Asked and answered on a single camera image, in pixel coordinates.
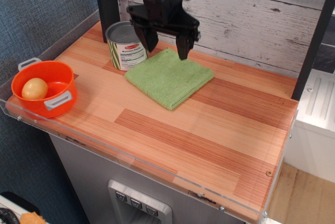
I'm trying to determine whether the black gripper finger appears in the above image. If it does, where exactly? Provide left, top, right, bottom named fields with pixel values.
left=134, top=24, right=159, bottom=52
left=176, top=34, right=195, bottom=60

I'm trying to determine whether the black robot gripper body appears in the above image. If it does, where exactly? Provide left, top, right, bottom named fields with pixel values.
left=127, top=0, right=200, bottom=41

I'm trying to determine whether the green cloth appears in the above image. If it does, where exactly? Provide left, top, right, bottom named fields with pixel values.
left=125, top=48, right=214, bottom=110

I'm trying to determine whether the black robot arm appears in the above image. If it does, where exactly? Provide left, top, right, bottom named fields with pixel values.
left=127, top=0, right=200, bottom=60

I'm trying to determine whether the toy tin can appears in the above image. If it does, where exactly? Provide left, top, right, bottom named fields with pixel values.
left=105, top=21, right=148, bottom=71

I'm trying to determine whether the clear acrylic table guard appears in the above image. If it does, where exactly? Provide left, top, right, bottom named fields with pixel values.
left=1, top=13, right=297, bottom=223

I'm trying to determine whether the orange toy pot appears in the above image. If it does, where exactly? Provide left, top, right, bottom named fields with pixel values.
left=11, top=58, right=77, bottom=118

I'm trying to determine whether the yellow toy potato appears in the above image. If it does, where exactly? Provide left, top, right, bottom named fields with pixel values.
left=21, top=78, right=48, bottom=100

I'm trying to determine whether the grey toy fridge cabinet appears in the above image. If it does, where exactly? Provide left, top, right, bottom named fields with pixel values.
left=50, top=135, right=242, bottom=223

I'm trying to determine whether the white toy sink unit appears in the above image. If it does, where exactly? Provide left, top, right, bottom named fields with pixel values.
left=284, top=70, right=334, bottom=182

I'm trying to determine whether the silver dispenser button panel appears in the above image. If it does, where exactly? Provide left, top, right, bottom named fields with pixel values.
left=108, top=180, right=173, bottom=223

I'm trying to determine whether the orange object bottom left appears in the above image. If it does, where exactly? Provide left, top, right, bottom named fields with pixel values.
left=19, top=212, right=47, bottom=224

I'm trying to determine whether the black vertical frame post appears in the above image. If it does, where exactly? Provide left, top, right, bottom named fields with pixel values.
left=291, top=0, right=334, bottom=101

